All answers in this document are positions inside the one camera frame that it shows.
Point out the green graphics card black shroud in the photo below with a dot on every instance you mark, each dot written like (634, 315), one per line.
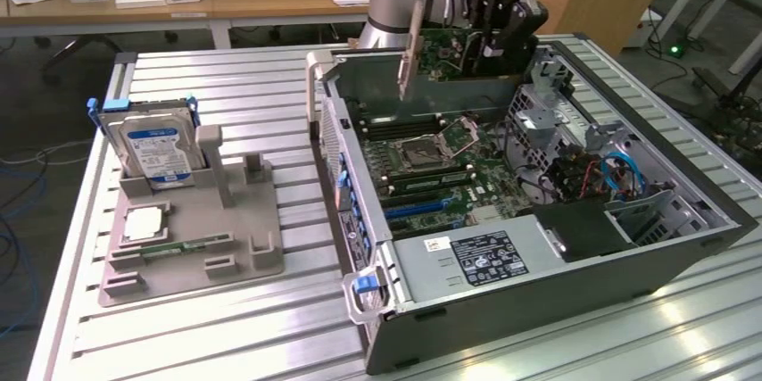
(443, 48)

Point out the metal disk bay cage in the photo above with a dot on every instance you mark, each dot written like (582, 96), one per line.
(548, 104)

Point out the metal socket cover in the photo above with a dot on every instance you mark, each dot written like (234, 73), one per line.
(461, 131)

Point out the black box green light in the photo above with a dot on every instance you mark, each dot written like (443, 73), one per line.
(676, 49)

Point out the CPU socket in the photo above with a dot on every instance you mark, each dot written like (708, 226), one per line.
(422, 151)

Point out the black power connector bundle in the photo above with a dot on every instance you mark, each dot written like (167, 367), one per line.
(566, 178)

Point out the green motherboard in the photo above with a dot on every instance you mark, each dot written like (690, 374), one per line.
(500, 184)

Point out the black RAM stick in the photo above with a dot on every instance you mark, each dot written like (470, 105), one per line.
(429, 181)

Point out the small silver heatsink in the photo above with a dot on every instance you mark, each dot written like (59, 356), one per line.
(489, 214)

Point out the blue slot retention latch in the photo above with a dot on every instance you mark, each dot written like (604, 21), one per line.
(341, 171)

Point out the blue slot cover clip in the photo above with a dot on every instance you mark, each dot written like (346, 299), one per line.
(353, 200)
(367, 245)
(361, 221)

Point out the small metal disk bay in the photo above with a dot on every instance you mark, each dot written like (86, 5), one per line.
(654, 220)

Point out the grey power supply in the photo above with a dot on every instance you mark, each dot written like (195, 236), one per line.
(429, 274)

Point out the open grey PC case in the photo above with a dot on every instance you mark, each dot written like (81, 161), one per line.
(536, 309)

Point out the grey plastic parts rack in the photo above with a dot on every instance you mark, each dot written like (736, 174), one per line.
(238, 216)

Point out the hard disk blue carrier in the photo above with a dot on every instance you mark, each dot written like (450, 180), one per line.
(155, 149)

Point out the black chair base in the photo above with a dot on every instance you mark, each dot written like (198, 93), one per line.
(78, 53)

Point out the green RAM stick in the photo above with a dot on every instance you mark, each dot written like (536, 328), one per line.
(173, 249)

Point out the silver CPU chip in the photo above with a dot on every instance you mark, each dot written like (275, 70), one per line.
(145, 224)

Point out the white desk frame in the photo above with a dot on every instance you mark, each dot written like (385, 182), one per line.
(678, 2)

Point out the black intrusion switch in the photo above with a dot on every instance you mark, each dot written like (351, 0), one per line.
(343, 123)

